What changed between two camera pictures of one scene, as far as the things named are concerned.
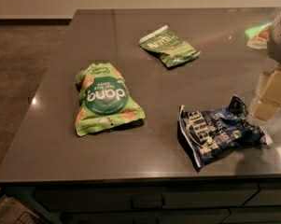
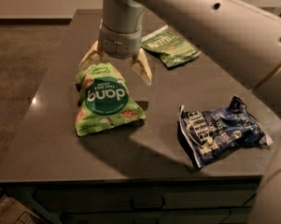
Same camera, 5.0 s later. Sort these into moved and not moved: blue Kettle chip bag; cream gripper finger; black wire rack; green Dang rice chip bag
Moved: cream gripper finger
Not moved: blue Kettle chip bag; green Dang rice chip bag; black wire rack
